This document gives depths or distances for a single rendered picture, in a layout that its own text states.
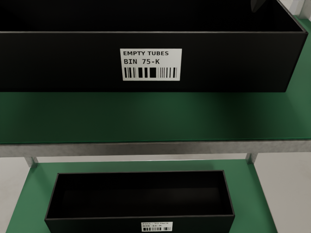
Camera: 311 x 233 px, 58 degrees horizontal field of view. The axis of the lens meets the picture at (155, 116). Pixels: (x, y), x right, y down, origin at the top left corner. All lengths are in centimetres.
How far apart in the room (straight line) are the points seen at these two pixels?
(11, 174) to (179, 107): 137
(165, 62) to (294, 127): 22
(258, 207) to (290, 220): 46
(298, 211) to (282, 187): 14
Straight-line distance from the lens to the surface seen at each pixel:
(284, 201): 159
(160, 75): 47
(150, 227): 94
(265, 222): 108
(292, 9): 351
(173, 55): 45
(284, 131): 47
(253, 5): 36
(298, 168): 176
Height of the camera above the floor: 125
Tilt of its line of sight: 42 degrees down
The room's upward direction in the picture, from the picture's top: straight up
